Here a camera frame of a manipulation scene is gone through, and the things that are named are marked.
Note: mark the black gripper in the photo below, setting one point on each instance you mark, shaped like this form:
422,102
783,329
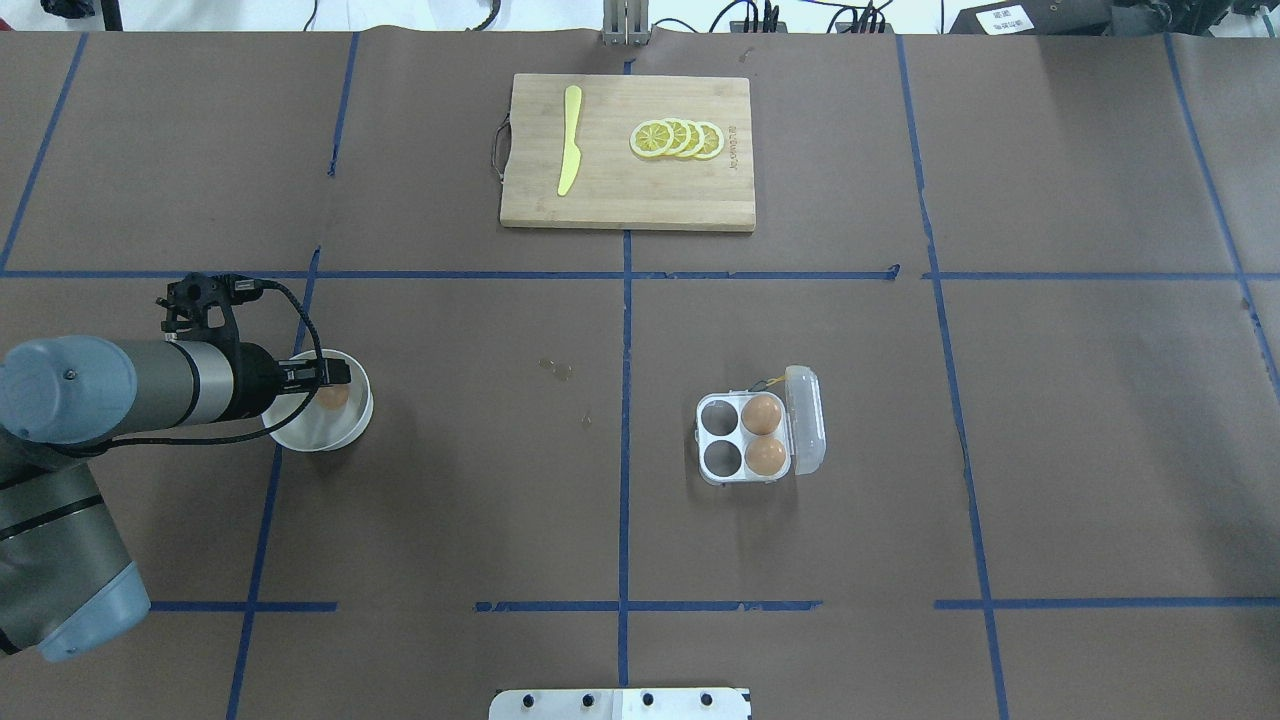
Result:
256,380

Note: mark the brown egg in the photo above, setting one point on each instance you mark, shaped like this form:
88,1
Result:
762,414
766,456
332,399

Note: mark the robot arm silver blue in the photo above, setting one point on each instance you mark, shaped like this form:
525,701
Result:
69,582

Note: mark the clear plastic egg box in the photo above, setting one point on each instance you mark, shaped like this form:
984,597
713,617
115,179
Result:
721,441

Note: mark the white bowl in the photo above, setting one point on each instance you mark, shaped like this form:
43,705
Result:
336,416

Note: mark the yellow plastic knife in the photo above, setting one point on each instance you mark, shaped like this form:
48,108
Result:
571,153

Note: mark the wooden cutting board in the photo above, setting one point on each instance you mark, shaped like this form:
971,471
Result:
615,190

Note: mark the lemon slice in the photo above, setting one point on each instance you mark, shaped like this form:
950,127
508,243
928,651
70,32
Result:
678,138

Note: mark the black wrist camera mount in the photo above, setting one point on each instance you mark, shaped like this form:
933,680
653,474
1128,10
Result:
199,307

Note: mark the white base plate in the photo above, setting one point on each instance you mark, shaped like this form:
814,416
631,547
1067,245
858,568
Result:
623,703

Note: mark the aluminium frame post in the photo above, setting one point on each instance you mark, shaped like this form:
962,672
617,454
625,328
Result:
626,23

